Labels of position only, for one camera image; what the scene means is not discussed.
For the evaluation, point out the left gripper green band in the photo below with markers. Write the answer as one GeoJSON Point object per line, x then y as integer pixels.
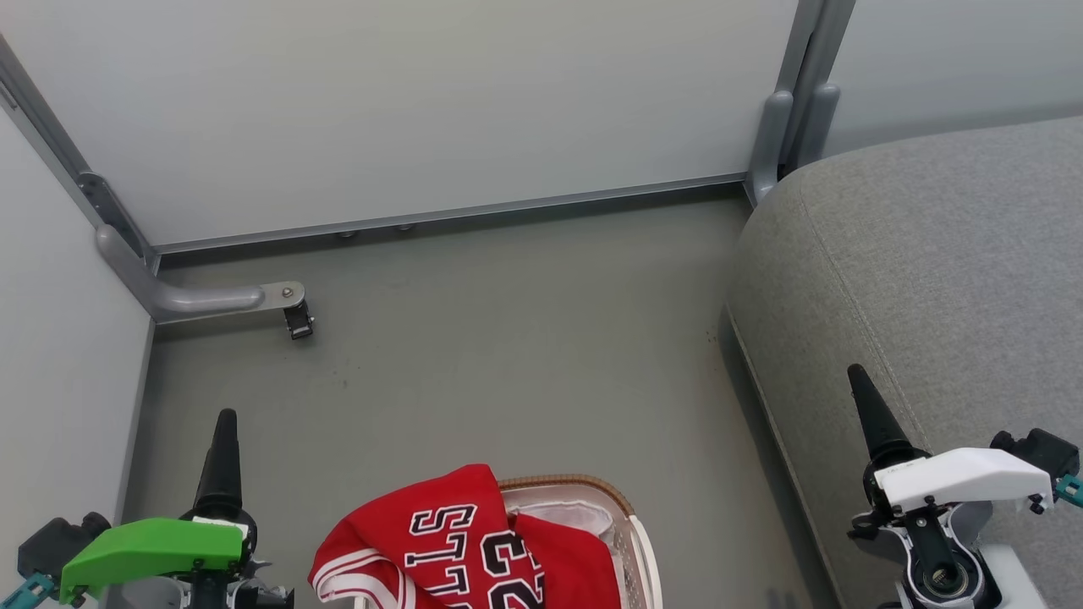
{"type": "Point", "coordinates": [152, 545]}

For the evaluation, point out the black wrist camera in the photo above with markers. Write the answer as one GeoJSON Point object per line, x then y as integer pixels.
{"type": "Point", "coordinates": [1036, 448]}
{"type": "Point", "coordinates": [52, 543]}

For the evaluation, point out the small black caster wheel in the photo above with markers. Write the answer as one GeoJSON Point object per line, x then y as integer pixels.
{"type": "Point", "coordinates": [299, 322]}

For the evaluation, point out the white fabric basket liner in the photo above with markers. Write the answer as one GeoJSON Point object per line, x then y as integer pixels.
{"type": "Point", "coordinates": [567, 512]}

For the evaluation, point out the red basketball jersey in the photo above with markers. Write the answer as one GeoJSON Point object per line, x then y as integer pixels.
{"type": "Point", "coordinates": [381, 529]}

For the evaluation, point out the grey rounded partition foot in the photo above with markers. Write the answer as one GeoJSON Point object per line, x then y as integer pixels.
{"type": "Point", "coordinates": [768, 144]}
{"type": "Point", "coordinates": [817, 123]}

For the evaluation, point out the grey fabric sofa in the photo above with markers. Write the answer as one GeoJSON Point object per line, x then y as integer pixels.
{"type": "Point", "coordinates": [931, 254]}

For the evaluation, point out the grey aluminium partition rail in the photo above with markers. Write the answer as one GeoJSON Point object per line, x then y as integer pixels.
{"type": "Point", "coordinates": [440, 213]}

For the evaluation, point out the grey curved partition foot bracket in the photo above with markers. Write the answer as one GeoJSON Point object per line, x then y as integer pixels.
{"type": "Point", "coordinates": [195, 300]}

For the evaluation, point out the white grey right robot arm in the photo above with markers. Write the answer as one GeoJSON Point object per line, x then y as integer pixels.
{"type": "Point", "coordinates": [1003, 584]}

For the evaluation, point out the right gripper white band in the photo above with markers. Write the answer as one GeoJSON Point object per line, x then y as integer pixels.
{"type": "Point", "coordinates": [964, 478]}

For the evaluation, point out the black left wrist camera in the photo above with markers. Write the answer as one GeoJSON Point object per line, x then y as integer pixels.
{"type": "Point", "coordinates": [52, 543]}

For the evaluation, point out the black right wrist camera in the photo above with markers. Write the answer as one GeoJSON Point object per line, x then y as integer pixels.
{"type": "Point", "coordinates": [1036, 448]}

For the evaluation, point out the grey aluminium partition post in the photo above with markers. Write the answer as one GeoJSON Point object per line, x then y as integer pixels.
{"type": "Point", "coordinates": [814, 38]}
{"type": "Point", "coordinates": [59, 152]}

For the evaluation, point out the white laundry basket brown rim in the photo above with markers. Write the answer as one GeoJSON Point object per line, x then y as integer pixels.
{"type": "Point", "coordinates": [643, 562]}

